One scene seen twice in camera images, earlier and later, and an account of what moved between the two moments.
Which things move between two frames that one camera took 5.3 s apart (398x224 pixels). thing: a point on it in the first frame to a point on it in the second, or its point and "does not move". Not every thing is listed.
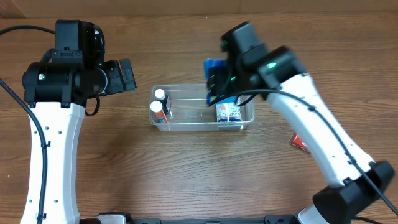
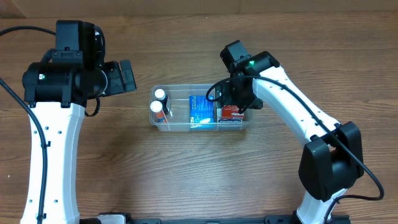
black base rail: [275, 219] does not move
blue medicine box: [219, 99] to [201, 112]
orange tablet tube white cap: [156, 107] does not move
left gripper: [126, 74] does not move
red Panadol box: [296, 140] to [232, 112]
